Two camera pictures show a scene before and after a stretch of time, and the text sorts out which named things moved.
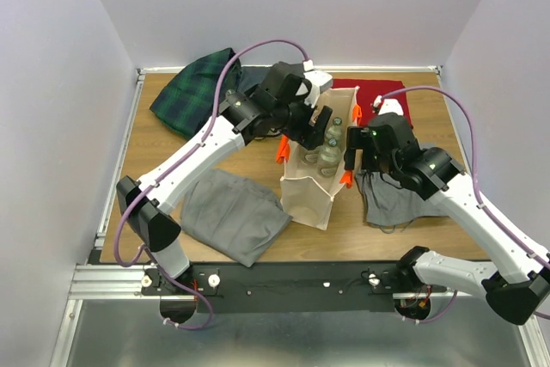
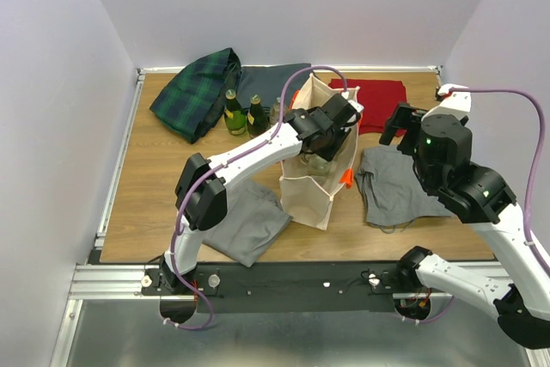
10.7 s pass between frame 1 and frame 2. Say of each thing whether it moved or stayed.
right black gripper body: moved
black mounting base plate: stayed
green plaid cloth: stayed
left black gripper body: moved
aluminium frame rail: stayed
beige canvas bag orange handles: moved
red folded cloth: stayed
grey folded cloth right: stayed
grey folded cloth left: stayed
